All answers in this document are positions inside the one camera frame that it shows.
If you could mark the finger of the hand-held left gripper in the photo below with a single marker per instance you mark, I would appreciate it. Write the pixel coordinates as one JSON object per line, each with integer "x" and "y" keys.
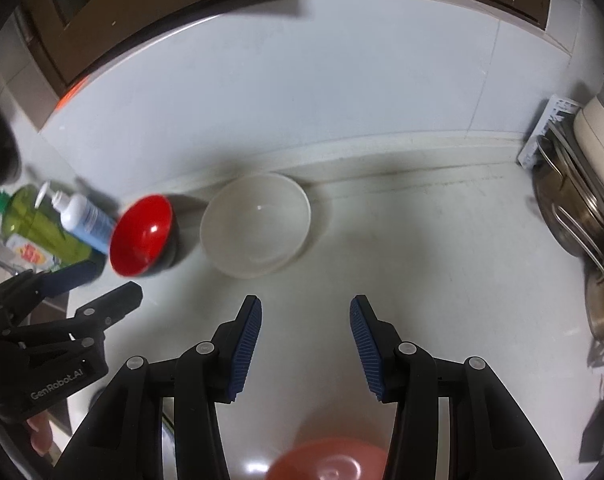
{"x": 27, "y": 287}
{"x": 112, "y": 305}

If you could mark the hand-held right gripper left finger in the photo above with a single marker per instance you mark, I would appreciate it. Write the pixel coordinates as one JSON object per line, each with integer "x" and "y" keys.
{"x": 244, "y": 350}

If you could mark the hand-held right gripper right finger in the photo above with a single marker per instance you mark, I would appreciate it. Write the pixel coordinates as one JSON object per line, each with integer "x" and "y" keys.
{"x": 366, "y": 350}

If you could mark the red and black bowl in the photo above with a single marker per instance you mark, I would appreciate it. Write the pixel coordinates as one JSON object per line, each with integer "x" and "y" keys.
{"x": 139, "y": 235}

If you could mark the white bowl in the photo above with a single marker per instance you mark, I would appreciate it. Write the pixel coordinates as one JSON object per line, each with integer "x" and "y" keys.
{"x": 257, "y": 225}

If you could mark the person's left hand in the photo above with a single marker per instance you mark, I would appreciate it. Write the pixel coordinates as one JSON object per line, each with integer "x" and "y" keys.
{"x": 41, "y": 437}

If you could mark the green dish soap bottle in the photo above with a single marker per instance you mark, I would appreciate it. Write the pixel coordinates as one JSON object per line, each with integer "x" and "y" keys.
{"x": 37, "y": 220}

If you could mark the white and blue pump bottle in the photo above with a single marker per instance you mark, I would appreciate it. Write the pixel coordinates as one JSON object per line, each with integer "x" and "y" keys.
{"x": 84, "y": 220}

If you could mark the orange plastic bowl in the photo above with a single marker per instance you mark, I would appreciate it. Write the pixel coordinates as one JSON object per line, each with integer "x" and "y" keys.
{"x": 327, "y": 462}

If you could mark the white kitchen rack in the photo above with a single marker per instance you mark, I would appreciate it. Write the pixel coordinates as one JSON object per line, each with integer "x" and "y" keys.
{"x": 546, "y": 130}

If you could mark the white ceramic cup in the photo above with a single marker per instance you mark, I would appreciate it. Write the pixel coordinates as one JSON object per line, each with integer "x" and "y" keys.
{"x": 601, "y": 135}

